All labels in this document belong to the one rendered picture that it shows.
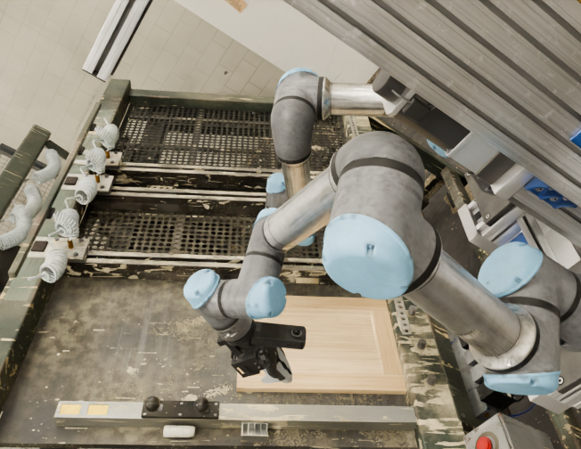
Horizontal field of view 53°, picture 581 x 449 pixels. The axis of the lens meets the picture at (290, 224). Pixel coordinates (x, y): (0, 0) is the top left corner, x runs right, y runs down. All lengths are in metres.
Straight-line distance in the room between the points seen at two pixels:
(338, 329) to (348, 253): 1.18
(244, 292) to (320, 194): 0.26
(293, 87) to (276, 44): 3.79
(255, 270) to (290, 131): 0.52
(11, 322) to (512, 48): 1.47
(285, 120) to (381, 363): 0.78
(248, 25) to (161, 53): 1.96
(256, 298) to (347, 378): 0.76
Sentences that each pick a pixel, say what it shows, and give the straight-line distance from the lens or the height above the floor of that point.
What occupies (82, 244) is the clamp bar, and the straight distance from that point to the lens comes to 2.05.
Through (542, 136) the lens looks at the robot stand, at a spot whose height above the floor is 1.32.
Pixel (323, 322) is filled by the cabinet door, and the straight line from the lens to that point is 1.89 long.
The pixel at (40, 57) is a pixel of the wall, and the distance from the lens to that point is 7.43.
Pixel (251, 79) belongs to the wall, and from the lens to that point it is 7.03.
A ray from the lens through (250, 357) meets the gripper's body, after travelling 1.24.
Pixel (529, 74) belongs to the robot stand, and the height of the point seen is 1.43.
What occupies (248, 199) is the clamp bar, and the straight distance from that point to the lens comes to 2.28.
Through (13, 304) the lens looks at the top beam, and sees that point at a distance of 1.90.
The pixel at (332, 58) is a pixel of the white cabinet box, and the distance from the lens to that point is 5.41.
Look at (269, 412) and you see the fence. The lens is 1.63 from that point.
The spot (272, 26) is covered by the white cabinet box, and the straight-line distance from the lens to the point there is 5.28.
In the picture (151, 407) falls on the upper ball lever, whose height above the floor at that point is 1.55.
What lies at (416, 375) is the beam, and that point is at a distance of 1.77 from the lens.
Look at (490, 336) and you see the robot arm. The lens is 0.94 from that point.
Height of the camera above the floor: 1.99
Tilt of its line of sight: 22 degrees down
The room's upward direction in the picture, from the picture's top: 62 degrees counter-clockwise
